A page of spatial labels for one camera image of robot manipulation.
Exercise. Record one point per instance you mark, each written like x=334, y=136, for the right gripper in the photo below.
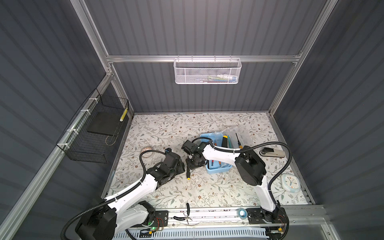
x=190, y=166

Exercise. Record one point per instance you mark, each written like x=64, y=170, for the black yellow small screwdriver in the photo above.
x=188, y=173

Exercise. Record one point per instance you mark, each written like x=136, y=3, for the blue plastic tool box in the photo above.
x=227, y=156

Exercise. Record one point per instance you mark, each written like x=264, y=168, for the yellow black utility knife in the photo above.
x=225, y=142

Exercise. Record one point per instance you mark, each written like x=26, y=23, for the yellow handle screwdriver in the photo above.
x=239, y=142

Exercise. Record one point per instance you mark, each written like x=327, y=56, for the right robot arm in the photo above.
x=250, y=166

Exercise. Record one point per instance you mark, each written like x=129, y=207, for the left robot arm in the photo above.
x=126, y=208

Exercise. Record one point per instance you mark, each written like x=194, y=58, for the brown tape roll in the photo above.
x=146, y=149

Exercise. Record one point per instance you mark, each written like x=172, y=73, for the black pliers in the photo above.
x=186, y=215

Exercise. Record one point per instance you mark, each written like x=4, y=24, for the blue tape roll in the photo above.
x=242, y=213

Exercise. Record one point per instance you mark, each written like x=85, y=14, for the grey black stapler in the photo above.
x=271, y=152

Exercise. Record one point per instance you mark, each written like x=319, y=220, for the yellow marker pen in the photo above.
x=123, y=114

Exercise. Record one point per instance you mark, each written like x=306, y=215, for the clear tape roll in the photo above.
x=290, y=183

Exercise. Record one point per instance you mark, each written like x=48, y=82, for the black pad in basket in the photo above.
x=107, y=124

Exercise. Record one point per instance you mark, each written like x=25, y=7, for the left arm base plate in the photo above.
x=154, y=219

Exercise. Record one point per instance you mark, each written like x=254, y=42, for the white wire mesh basket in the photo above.
x=207, y=71

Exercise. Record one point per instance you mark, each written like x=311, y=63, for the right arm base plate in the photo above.
x=261, y=216

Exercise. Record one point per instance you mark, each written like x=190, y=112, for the black wire basket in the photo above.
x=97, y=135

